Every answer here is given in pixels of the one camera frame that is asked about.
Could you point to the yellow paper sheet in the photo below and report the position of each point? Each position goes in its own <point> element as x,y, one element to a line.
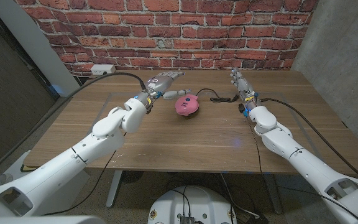
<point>30,168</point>

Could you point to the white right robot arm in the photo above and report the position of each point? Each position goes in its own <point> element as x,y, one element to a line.
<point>306,165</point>

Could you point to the black round floor item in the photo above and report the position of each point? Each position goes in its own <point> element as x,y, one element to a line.
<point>132,176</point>

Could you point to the white robot torso edge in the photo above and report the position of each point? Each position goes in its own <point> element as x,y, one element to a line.
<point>42,220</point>

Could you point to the grey perforated wall panel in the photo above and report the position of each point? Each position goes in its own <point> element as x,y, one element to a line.
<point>337,77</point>

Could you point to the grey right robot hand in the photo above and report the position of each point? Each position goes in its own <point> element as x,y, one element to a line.
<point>243,85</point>

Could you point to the perforated panel with black frame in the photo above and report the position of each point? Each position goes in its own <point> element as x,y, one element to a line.
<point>11,93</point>

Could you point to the grey metal table leg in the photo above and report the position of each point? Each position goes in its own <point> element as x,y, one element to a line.
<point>114,186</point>
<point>273,193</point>

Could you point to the red brick print backdrop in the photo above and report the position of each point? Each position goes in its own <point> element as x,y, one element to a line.
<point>244,31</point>

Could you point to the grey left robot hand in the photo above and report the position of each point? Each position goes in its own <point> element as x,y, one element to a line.
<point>160,82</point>

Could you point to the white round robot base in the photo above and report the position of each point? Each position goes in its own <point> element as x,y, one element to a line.
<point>197,202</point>

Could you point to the pink mini sandwich press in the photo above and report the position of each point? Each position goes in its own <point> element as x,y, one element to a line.
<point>186,104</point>

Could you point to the white wall power outlet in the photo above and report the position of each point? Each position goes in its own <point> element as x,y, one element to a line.
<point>102,69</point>

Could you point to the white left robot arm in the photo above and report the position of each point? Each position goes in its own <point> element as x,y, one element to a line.
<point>57,171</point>

